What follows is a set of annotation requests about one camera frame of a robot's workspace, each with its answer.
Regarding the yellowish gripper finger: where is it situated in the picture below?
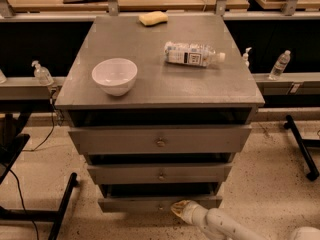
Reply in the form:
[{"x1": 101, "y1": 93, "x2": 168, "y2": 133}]
[{"x1": 171, "y1": 200, "x2": 193, "y2": 218}]

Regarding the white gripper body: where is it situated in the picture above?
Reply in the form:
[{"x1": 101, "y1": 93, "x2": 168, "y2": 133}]
[{"x1": 186, "y1": 202, "x2": 208, "y2": 227}]

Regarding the grey bottom drawer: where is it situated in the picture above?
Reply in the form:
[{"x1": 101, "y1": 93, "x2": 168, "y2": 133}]
[{"x1": 98, "y1": 183, "x2": 222, "y2": 213}]

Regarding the grey drawer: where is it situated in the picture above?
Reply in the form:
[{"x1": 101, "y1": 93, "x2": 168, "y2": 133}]
[
  {"x1": 69, "y1": 125, "x2": 251, "y2": 155},
  {"x1": 87, "y1": 163, "x2": 232, "y2": 185},
  {"x1": 98, "y1": 183, "x2": 222, "y2": 213}
]

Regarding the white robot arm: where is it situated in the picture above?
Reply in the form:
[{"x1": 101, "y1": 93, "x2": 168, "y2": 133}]
[{"x1": 171, "y1": 200, "x2": 320, "y2": 240}]

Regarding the grey middle drawer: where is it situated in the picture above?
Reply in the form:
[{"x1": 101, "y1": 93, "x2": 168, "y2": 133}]
[{"x1": 87, "y1": 163, "x2": 232, "y2": 185}]

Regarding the grey top drawer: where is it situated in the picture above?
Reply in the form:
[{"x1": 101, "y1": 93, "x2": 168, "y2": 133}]
[{"x1": 69, "y1": 125, "x2": 251, "y2": 155}]

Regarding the grey wooden drawer cabinet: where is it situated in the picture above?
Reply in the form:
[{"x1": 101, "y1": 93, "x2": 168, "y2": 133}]
[{"x1": 54, "y1": 14, "x2": 266, "y2": 198}]

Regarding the black table leg left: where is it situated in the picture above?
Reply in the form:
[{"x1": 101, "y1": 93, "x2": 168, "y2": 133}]
[{"x1": 0, "y1": 173, "x2": 78, "y2": 240}]

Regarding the black table leg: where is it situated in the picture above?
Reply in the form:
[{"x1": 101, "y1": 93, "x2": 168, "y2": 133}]
[
  {"x1": 0, "y1": 173, "x2": 78, "y2": 240},
  {"x1": 284, "y1": 115, "x2": 320, "y2": 181}
]

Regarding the black table leg right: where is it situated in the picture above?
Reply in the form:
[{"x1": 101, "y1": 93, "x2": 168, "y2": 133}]
[{"x1": 284, "y1": 115, "x2": 320, "y2": 181}]

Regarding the white bowl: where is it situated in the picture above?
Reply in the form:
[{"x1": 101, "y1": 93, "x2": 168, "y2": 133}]
[{"x1": 91, "y1": 58, "x2": 138, "y2": 96}]

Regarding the lying plastic bottle with label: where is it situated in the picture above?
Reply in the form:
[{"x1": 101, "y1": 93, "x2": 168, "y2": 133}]
[{"x1": 164, "y1": 41, "x2": 226, "y2": 68}]

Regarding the small white pump bottle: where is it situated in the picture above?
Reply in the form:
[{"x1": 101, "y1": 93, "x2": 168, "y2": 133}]
[{"x1": 242, "y1": 47, "x2": 252, "y2": 68}]

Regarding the standing clear water bottle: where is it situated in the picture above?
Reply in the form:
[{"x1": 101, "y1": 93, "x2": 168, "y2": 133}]
[{"x1": 268, "y1": 50, "x2": 291, "y2": 80}]

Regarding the yellow sponge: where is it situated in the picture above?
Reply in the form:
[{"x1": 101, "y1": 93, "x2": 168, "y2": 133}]
[{"x1": 138, "y1": 11, "x2": 168, "y2": 26}]

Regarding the clear pump dispenser bottle left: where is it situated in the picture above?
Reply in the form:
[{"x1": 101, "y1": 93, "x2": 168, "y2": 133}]
[{"x1": 31, "y1": 60, "x2": 54, "y2": 86}]

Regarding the black cable on floor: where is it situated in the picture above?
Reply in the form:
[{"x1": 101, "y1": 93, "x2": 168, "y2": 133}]
[{"x1": 0, "y1": 163, "x2": 41, "y2": 240}]

